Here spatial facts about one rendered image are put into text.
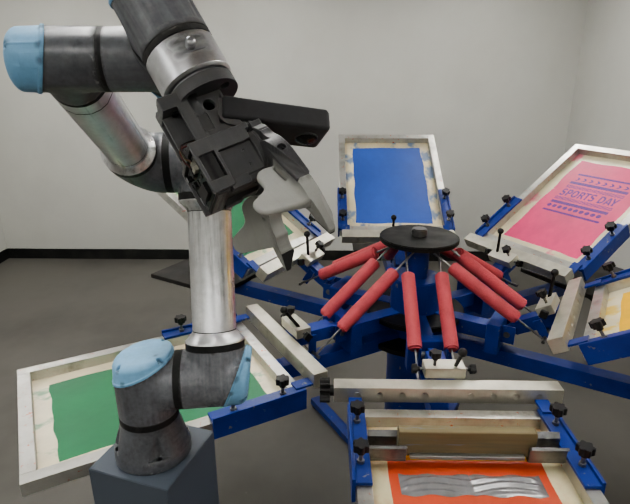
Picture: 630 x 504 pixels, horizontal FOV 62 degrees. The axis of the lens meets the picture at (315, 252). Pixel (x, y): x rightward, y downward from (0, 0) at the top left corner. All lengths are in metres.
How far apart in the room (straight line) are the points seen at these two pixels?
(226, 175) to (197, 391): 0.62
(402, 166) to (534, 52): 2.73
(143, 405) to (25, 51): 0.64
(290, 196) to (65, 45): 0.34
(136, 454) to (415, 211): 2.13
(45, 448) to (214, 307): 0.83
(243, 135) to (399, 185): 2.55
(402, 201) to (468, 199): 2.70
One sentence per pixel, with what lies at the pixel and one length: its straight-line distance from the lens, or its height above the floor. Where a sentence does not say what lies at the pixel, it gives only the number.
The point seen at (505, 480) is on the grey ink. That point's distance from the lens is 1.52.
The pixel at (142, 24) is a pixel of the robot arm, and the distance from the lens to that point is 0.57.
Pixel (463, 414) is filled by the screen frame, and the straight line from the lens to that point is 1.65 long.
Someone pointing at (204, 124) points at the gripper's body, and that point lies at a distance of 0.53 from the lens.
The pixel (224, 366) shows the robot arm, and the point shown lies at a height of 1.41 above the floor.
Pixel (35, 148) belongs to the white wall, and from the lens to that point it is 6.05.
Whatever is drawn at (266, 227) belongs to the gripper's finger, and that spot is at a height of 1.78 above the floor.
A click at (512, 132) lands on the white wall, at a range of 5.59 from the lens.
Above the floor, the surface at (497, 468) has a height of 0.96.
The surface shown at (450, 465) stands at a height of 0.96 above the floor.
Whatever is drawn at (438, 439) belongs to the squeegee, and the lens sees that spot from 1.46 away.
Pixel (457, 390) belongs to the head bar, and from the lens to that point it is 1.66.
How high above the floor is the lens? 1.94
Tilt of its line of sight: 19 degrees down
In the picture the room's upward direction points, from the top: straight up
